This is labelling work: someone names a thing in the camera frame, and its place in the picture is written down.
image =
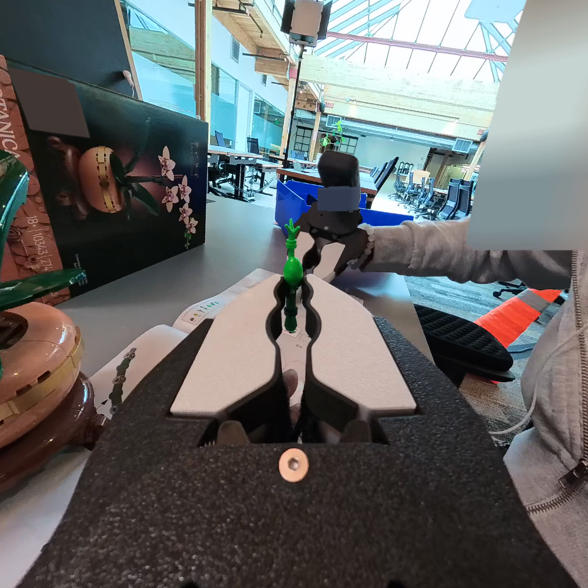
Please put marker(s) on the toy brick potted plant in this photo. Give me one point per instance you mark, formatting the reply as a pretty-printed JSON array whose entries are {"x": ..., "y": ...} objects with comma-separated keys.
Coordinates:
[{"x": 36, "y": 344}]

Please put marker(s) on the black board wooden frame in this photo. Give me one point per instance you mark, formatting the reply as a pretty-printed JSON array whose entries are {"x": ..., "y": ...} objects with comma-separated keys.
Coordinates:
[{"x": 69, "y": 36}]

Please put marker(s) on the person's right forearm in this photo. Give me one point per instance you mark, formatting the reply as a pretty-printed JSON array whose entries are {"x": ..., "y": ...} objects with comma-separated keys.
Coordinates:
[{"x": 436, "y": 252}]

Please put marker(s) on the black office chair base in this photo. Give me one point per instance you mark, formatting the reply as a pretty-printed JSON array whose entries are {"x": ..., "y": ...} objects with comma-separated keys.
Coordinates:
[{"x": 510, "y": 290}]

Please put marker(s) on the orange traffic cone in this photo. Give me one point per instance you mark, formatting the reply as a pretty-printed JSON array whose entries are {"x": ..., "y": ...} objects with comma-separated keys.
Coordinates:
[{"x": 505, "y": 317}]

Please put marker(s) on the open instruction booklet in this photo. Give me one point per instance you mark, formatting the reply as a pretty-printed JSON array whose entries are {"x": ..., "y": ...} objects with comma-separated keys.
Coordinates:
[{"x": 151, "y": 340}]

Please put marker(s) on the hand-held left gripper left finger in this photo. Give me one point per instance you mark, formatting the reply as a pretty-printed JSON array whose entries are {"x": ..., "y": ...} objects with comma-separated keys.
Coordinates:
[{"x": 229, "y": 358}]

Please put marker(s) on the row of white office desks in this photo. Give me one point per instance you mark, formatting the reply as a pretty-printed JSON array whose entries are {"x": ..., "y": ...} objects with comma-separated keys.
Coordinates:
[{"x": 239, "y": 158}]

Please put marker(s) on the studio light on stand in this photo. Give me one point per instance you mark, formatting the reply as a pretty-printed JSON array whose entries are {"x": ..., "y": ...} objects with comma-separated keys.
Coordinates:
[{"x": 285, "y": 16}]

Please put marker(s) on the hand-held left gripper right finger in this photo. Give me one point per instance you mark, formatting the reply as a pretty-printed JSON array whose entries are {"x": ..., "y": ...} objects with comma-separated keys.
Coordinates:
[{"x": 358, "y": 358}]

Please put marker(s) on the grey desk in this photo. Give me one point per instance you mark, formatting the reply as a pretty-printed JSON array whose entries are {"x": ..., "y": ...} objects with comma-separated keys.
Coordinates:
[{"x": 229, "y": 248}]

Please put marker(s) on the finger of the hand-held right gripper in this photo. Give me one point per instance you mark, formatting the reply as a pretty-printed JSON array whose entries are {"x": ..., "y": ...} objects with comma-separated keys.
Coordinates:
[
  {"x": 331, "y": 259},
  {"x": 305, "y": 243}
]

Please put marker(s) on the row of black office chairs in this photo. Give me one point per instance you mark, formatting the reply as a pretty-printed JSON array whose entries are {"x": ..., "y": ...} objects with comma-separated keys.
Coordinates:
[{"x": 454, "y": 197}]

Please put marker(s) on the green toy flower stem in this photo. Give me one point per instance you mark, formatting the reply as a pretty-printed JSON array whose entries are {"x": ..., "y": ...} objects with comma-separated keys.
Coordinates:
[{"x": 292, "y": 271}]

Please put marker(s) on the black orchid print box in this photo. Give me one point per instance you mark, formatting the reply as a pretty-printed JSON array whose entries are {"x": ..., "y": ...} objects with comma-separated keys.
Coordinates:
[{"x": 138, "y": 206}]

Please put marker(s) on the blue storage bin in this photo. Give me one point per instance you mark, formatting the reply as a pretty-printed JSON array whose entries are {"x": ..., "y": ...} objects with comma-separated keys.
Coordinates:
[{"x": 289, "y": 202}]

